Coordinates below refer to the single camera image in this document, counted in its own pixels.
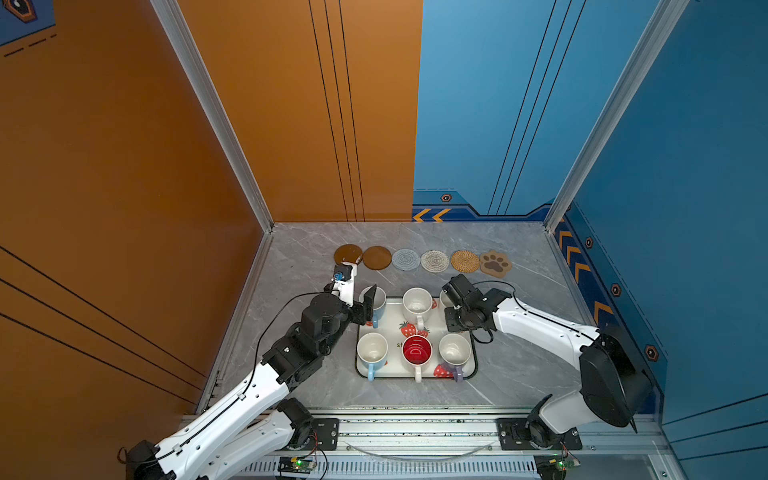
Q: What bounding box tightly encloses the paw shaped wooden coaster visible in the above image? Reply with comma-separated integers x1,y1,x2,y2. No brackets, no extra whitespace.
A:
479,250,513,279

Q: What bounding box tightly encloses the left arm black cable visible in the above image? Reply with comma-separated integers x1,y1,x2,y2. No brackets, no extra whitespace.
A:
239,291,328,403

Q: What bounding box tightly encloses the light brown wooden round coaster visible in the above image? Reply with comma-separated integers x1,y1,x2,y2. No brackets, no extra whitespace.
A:
362,246,392,271

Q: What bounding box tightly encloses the dark brown wooden round coaster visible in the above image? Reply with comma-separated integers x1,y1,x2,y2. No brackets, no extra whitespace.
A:
333,244,363,265

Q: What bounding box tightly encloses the multicolour woven rope coaster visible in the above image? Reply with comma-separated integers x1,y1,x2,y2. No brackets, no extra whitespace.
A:
420,250,450,274

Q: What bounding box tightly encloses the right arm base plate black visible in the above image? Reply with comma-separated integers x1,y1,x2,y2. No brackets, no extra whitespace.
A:
496,418,583,451

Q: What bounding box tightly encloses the green circuit board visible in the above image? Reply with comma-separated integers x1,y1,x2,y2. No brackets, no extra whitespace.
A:
276,457,319,479
534,456,581,480

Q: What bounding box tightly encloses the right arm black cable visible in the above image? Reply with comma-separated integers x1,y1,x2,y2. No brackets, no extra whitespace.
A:
470,279,601,346

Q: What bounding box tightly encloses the red interior mug front middle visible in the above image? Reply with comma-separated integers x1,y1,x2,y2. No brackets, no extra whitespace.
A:
401,335,433,383

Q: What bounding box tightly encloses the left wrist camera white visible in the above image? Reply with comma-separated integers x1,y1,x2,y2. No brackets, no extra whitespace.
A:
331,262,357,306

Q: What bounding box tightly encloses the clear cable on rail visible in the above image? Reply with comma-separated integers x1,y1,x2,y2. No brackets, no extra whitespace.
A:
341,441,496,463

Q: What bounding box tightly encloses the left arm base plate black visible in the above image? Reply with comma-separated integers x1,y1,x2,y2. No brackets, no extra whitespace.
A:
299,417,340,452

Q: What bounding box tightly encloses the purple handled mug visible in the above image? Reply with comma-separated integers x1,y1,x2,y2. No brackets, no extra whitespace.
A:
439,333,472,383

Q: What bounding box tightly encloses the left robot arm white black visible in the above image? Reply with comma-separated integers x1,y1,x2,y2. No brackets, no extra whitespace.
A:
120,281,375,479

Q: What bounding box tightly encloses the aluminium front rail frame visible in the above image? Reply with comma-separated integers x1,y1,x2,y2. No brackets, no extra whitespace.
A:
265,408,685,479

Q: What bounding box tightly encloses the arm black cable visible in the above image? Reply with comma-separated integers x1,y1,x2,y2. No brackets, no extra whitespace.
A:
470,279,601,346
239,291,328,403

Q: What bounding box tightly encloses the right green circuit board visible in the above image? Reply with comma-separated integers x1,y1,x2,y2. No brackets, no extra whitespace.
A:
534,456,581,480

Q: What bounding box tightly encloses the left green circuit board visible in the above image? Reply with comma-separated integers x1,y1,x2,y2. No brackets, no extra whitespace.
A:
276,457,319,479

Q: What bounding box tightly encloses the aluminium corner post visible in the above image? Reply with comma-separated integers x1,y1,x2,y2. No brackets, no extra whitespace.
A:
543,0,689,234
149,0,275,233

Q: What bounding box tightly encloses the light blue mug front left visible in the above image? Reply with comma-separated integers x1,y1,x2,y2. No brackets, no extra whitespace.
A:
356,332,389,381

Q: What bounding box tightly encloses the right aluminium corner post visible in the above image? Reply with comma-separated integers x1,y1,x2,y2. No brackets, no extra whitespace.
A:
543,0,689,234

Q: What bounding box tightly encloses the white strawberry tray black rim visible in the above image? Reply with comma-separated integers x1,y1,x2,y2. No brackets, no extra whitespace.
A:
355,297,479,382

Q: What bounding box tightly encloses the white speckled mug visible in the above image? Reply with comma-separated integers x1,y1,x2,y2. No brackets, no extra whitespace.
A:
402,287,433,331

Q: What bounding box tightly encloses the grey woven rope coaster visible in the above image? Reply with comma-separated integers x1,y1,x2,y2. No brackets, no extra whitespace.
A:
392,248,421,272

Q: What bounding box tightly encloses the left aluminium corner post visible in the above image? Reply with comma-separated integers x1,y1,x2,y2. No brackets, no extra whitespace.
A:
149,0,275,233

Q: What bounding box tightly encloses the woven rattan round coaster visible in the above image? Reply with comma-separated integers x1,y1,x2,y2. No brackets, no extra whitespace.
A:
450,250,480,274

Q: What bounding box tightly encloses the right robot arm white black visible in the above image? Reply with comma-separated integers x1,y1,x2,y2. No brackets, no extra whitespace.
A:
442,274,654,449

